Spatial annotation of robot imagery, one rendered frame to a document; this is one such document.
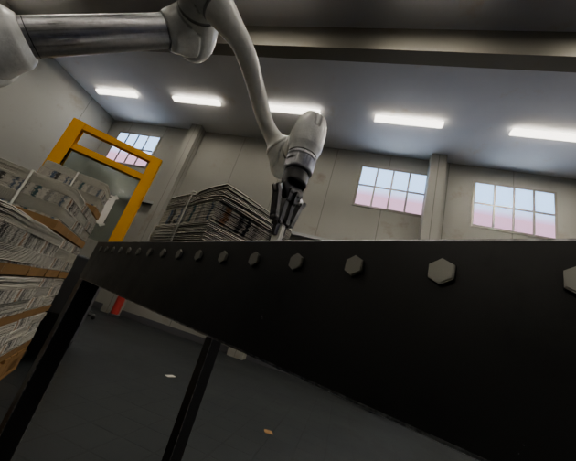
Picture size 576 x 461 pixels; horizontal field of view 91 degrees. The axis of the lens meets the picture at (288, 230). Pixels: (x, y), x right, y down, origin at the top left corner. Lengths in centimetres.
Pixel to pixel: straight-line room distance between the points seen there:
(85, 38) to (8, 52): 19
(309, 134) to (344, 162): 595
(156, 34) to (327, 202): 543
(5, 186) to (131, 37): 97
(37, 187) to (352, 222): 523
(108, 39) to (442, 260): 108
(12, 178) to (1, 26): 84
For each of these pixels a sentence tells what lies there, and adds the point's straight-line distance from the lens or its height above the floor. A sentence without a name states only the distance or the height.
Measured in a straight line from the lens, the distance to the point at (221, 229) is 79.
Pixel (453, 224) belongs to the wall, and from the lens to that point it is 643.
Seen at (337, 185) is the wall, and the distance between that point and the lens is 646.
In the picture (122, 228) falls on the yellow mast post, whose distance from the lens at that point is 283.
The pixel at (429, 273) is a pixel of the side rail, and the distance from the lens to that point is 21.
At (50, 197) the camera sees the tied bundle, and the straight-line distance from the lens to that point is 176.
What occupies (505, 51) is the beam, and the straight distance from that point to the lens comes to 488.
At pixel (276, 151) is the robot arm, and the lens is 97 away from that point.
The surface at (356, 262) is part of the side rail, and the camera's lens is 24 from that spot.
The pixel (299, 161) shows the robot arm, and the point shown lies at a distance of 81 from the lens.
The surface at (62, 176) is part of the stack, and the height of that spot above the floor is 122.
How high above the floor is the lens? 71
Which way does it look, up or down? 19 degrees up
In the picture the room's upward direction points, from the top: 17 degrees clockwise
